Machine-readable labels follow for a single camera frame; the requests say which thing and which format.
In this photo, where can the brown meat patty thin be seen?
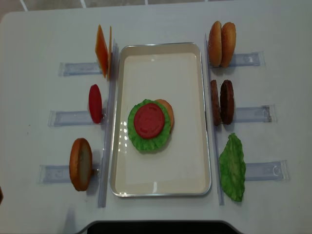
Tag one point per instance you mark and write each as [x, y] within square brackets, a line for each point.
[215, 103]

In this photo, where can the red tomato slice on tray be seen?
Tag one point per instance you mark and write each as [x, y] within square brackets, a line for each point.
[149, 121]

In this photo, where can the green lettuce leaf on tray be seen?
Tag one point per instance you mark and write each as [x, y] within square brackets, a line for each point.
[153, 144]

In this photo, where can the red tomato slice standing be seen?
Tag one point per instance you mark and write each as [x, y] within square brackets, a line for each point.
[95, 104]

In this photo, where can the dark brown meat patty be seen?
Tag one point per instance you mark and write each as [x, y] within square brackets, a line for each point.
[227, 102]

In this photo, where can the orange cheese slice outer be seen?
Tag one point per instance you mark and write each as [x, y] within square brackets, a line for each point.
[101, 51]

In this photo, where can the green lettuce leaf standing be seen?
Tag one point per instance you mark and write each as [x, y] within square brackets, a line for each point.
[232, 169]

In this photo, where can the clear holder for tomato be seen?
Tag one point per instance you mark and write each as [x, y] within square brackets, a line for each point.
[71, 118]

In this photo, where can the clear holder for cheese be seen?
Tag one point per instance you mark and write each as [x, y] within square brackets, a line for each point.
[75, 69]

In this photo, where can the clear holder for patties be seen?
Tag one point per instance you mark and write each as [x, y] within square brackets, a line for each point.
[264, 113]

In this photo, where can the clear holder for lettuce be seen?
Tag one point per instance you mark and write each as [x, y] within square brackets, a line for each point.
[268, 171]

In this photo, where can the bun slice on tray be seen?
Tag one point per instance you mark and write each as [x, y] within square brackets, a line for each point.
[169, 110]

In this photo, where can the white rectangular metal tray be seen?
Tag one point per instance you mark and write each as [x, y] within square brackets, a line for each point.
[172, 72]

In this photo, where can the bun slice standing left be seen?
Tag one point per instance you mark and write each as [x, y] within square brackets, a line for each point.
[80, 165]

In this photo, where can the sesame bun top standing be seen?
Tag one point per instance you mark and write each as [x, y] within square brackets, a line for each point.
[215, 44]

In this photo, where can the plain bun slice standing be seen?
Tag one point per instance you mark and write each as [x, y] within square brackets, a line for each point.
[228, 38]

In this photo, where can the clear holder for buns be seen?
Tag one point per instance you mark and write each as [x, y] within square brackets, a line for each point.
[248, 59]

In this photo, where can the clear holder for left bun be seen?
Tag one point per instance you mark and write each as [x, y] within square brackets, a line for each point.
[50, 174]

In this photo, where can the left clear acrylic rack rail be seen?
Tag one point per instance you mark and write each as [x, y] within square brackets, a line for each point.
[109, 124]

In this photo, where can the clear acrylic rack rail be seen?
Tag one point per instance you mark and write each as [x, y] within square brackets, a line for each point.
[109, 124]
[215, 143]

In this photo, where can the right clear acrylic rack rail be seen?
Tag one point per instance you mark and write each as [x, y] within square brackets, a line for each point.
[215, 143]

